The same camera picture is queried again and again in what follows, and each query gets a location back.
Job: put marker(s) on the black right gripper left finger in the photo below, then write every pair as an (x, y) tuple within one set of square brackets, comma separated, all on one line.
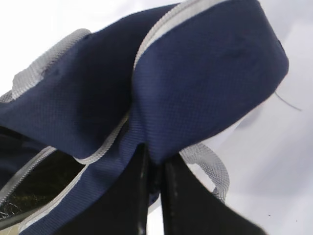
[(123, 209)]

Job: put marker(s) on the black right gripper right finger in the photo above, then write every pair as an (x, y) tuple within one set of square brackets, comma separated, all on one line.
[(190, 209)]

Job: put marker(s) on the navy insulated lunch bag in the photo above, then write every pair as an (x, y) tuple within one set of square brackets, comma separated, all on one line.
[(168, 77)]

